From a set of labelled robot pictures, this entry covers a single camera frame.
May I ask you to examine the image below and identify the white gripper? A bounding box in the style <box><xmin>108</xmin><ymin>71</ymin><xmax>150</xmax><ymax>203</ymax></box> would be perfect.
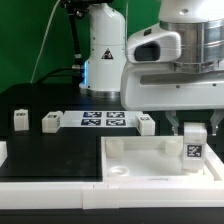
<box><xmin>121</xmin><ymin>23</ymin><xmax>224</xmax><ymax>135</ymax></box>

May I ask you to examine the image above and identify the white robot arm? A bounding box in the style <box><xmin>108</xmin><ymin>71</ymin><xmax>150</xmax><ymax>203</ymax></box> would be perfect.
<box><xmin>60</xmin><ymin>0</ymin><xmax>224</xmax><ymax>133</ymax></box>

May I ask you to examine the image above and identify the white square table top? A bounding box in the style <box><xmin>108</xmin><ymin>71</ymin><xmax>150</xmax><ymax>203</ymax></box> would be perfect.
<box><xmin>101</xmin><ymin>136</ymin><xmax>214</xmax><ymax>182</ymax></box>

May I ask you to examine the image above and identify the black cable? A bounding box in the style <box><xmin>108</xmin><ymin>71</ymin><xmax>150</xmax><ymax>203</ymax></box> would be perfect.
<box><xmin>35</xmin><ymin>64</ymin><xmax>84</xmax><ymax>84</ymax></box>

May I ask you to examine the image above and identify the white sheet with tags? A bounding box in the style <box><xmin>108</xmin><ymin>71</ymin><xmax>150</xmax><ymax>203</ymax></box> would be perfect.
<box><xmin>61</xmin><ymin>111</ymin><xmax>142</xmax><ymax>128</ymax></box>

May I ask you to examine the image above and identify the white cable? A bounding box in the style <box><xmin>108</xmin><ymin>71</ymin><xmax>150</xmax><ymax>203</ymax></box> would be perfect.
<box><xmin>30</xmin><ymin>0</ymin><xmax>63</xmax><ymax>84</ymax></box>

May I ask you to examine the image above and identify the white U-shaped obstacle fence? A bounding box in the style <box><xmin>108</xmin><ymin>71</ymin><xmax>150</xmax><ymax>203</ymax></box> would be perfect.
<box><xmin>0</xmin><ymin>148</ymin><xmax>224</xmax><ymax>210</ymax></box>

